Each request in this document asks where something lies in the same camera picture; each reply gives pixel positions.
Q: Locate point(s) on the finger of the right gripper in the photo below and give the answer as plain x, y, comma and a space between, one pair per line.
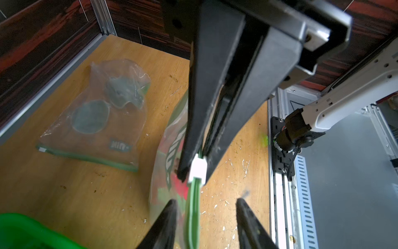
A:
219, 30

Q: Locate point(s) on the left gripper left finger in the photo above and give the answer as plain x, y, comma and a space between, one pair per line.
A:
162, 233

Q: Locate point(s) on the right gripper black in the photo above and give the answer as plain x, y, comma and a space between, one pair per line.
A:
298, 35

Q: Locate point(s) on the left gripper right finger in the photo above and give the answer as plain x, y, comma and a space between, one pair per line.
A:
251, 233

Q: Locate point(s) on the green perforated plastic tray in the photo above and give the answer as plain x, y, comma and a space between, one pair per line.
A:
21, 232

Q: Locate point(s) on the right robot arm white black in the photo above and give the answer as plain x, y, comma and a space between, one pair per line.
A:
376, 80

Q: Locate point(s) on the dragon fruit in near bag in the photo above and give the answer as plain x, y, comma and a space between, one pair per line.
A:
174, 189

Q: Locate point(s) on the aluminium front rail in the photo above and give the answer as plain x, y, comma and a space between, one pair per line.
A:
292, 224

